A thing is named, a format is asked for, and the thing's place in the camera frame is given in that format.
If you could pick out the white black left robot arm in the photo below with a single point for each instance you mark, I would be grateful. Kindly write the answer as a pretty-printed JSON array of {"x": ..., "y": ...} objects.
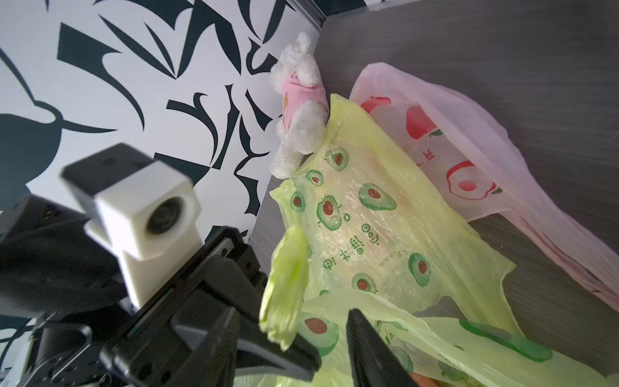
[{"x": 50, "y": 266}]

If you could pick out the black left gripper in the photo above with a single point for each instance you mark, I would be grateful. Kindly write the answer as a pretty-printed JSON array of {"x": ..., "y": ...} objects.
[{"x": 204, "y": 322}]

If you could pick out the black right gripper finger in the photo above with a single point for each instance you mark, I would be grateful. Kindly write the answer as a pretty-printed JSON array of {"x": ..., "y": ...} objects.
[{"x": 372, "y": 363}]

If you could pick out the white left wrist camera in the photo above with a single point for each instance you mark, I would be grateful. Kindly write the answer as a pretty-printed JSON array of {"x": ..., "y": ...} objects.
[{"x": 142, "y": 211}]

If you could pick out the pink apple print plastic bag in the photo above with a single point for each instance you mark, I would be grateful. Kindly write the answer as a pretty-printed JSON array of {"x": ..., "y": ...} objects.
[{"x": 478, "y": 170}]

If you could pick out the green avocado print plastic bag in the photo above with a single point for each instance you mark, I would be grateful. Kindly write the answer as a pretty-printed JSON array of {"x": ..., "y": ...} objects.
[{"x": 375, "y": 235}]

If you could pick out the white plush bear pink shirt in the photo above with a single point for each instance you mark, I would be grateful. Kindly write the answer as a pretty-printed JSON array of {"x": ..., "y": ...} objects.
[{"x": 305, "y": 109}]

